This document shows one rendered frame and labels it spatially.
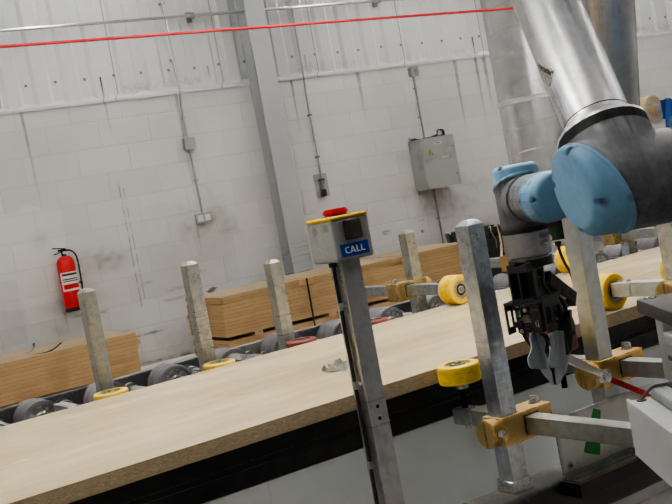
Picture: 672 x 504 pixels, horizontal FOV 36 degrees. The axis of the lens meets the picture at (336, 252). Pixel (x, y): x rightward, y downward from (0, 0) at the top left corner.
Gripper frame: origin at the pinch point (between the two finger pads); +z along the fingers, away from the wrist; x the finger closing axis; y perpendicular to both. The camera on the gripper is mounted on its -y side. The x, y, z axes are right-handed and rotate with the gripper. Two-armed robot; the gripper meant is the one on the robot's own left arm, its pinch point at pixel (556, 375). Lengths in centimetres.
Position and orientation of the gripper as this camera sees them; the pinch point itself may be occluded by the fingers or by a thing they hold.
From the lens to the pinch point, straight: 175.0
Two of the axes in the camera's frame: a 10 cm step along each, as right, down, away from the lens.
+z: 1.8, 9.8, 0.5
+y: -5.9, 1.5, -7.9
